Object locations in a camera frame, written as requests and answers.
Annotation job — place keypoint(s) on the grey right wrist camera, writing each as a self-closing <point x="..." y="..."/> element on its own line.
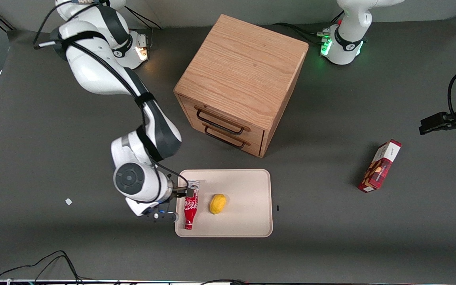
<point x="160" y="217"/>

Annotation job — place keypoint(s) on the wooden drawer front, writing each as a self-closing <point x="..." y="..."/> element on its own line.
<point x="255" y="136"/>
<point x="253" y="150"/>

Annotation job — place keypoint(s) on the red coke bottle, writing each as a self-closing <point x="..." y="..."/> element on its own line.
<point x="190" y="209"/>

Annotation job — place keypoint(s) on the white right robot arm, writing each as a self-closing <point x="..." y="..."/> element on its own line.
<point x="93" y="75"/>

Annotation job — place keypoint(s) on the yellow lemon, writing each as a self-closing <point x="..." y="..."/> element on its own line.
<point x="217" y="204"/>

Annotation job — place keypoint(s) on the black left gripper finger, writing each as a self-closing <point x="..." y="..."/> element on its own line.
<point x="436" y="119"/>
<point x="437" y="128"/>

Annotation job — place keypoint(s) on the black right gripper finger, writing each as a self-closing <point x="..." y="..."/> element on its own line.
<point x="182" y="193"/>

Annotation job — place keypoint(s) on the red snack box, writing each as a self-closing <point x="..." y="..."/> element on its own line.
<point x="378" y="170"/>

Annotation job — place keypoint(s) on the wooden drawer cabinet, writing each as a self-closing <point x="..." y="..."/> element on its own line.
<point x="244" y="67"/>

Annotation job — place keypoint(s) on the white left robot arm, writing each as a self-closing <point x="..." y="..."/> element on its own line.
<point x="348" y="43"/>

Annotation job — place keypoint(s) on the beige plastic tray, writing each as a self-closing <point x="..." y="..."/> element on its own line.
<point x="244" y="198"/>

